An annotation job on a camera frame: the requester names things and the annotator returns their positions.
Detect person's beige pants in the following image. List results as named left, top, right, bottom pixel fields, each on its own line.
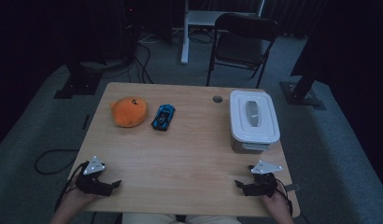
left=121, top=212, right=243, bottom=224

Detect person's left hand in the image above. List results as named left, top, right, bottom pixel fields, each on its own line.
left=59, top=183, right=102, bottom=217

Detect orange plush toy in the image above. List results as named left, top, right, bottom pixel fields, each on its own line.
left=109, top=96, right=149, bottom=129

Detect black stand with square base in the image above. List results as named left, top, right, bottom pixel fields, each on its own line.
left=53, top=59, right=104, bottom=100

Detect black floor cables bundle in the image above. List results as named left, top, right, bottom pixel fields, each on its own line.
left=127, top=41, right=155, bottom=85

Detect clear plastic storage box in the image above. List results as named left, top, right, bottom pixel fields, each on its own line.
left=230, top=130, right=275, bottom=155

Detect white storage box lid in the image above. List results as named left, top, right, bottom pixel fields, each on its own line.
left=229, top=90, right=281, bottom=145

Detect person's right hand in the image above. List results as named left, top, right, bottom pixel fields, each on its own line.
left=262, top=186, right=294, bottom=219

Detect black looped floor cable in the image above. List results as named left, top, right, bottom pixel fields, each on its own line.
left=34, top=148, right=80, bottom=176

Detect blue toy car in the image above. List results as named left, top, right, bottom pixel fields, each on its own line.
left=150, top=104, right=177, bottom=132

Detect black folding chair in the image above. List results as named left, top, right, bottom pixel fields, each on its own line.
left=206, top=12, right=279, bottom=90

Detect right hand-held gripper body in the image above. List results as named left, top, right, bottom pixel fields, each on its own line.
left=242, top=160, right=284, bottom=199

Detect dark computer tower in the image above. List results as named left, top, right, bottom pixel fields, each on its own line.
left=118, top=0, right=141, bottom=64

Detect right hand-held gripper cable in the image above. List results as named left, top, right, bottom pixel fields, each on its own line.
left=273, top=177, right=294, bottom=217

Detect black slanted stand with base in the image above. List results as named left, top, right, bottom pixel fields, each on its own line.
left=279, top=31, right=327, bottom=111

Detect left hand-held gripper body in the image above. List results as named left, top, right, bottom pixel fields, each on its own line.
left=75, top=155, right=115, bottom=197

